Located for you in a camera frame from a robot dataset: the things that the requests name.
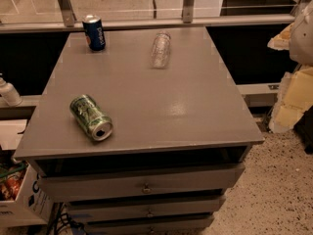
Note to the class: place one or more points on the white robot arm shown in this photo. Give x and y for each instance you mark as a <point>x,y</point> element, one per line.
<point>301,41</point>

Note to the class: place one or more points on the metal frame rail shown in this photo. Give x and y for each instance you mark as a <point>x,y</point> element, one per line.
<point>66,15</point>

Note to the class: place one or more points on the middle grey drawer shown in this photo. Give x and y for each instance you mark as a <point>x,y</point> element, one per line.
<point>146,208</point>

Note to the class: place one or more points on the top grey drawer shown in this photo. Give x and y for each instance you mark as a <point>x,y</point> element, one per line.
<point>141,183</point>

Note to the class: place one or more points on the blue Pepsi can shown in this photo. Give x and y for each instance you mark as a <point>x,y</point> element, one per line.
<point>92,25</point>

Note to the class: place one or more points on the green soda can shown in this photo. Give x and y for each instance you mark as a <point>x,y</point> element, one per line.
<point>96,124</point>

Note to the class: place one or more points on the bottom grey drawer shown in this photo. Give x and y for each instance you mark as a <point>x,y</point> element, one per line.
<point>149,226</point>

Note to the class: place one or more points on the clear plastic water bottle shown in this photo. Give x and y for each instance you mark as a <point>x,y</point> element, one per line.
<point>161,49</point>

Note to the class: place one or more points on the white plastic bottle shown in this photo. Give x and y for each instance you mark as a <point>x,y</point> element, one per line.
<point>9,93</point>

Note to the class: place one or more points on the grey drawer cabinet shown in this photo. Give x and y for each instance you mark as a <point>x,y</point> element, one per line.
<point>188,114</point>

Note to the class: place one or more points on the white cardboard box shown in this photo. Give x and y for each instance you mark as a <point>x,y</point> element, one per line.
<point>32,206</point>

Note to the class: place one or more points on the grey drawer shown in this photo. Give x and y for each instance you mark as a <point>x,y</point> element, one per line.
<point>146,208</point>
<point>149,226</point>
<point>141,183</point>

